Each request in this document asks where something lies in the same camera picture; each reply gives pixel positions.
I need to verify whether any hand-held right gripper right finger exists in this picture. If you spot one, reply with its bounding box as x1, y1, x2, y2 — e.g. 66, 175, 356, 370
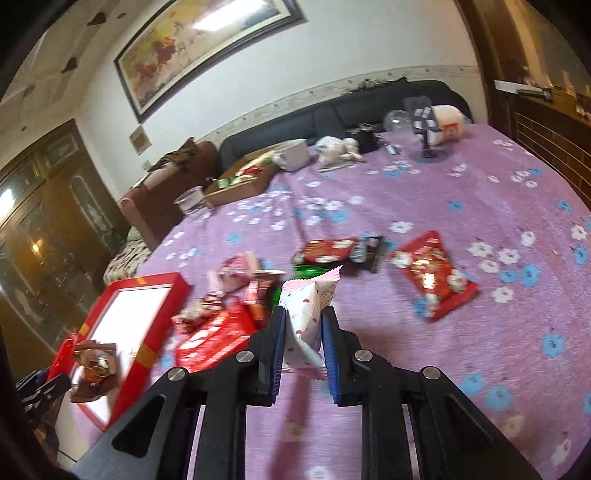
322, 306, 544, 480

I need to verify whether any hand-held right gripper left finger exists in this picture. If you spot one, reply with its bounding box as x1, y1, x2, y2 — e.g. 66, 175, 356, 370
69, 305, 287, 480

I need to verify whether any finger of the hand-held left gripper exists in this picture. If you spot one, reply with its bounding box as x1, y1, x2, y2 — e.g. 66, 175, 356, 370
16, 369, 71, 411

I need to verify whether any white pink snack packet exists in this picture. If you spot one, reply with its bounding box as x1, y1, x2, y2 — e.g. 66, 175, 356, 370
278, 265, 345, 377

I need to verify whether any brown snack packet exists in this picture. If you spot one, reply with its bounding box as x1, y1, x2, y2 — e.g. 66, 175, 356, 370
69, 339, 122, 403

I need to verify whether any red gift box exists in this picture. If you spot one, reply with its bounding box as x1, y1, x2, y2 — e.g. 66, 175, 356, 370
46, 272, 192, 432

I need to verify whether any small red snack packet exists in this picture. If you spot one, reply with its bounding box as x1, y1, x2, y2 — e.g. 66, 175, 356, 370
242, 270, 284, 321

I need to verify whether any flat red snack packet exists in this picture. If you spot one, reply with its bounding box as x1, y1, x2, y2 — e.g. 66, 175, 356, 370
174, 300, 257, 374

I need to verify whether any green snack packet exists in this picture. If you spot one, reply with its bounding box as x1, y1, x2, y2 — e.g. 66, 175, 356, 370
291, 263, 342, 282

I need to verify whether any red snack bag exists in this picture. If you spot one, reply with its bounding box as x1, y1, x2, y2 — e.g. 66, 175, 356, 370
292, 237, 358, 267

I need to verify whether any black snack packet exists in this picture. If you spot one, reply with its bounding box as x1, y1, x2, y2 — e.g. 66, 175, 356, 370
348, 236, 384, 273

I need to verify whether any large red snack packet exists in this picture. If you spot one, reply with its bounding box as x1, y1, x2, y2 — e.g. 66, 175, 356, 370
392, 230, 478, 322

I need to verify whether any floral cushion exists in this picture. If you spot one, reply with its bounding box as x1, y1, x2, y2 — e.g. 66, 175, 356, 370
102, 226, 153, 287

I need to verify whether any wooden cabinet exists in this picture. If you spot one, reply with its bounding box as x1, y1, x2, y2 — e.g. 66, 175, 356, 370
0, 119, 130, 370

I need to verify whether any cardboard box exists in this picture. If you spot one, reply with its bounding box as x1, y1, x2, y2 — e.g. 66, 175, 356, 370
203, 148, 280, 209

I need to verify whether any clear plastic cup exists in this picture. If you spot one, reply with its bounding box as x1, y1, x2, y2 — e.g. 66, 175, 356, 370
174, 186, 206, 217

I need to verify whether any purple floral tablecloth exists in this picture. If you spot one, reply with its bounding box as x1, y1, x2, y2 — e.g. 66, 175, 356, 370
134, 122, 591, 480

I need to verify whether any brown armchair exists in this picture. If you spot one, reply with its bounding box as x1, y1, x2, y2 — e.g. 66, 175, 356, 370
119, 141, 220, 250

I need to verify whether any white plush toy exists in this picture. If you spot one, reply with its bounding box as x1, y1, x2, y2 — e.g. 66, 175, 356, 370
315, 136, 368, 172

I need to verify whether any brown cloth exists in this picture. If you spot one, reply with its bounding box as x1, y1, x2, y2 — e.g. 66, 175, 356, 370
157, 137, 199, 169

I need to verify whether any black pouch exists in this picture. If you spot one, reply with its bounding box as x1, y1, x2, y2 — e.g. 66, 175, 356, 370
355, 124, 384, 154

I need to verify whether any dark sofa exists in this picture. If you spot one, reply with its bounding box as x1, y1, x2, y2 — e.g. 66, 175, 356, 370
219, 80, 474, 171

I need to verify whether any clear glass globe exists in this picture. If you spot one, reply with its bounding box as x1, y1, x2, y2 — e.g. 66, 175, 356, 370
382, 110, 414, 134

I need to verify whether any black phone stand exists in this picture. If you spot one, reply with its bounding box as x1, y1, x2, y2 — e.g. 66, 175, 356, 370
403, 95, 451, 162

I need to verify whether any white red printed bag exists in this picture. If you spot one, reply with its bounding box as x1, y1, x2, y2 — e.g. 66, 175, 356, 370
429, 104, 466, 145

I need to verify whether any framed painting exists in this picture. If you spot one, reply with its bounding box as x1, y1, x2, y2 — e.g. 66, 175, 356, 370
113, 0, 308, 124

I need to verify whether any small wall frame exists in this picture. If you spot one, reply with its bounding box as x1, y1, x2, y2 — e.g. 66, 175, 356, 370
129, 128, 152, 153

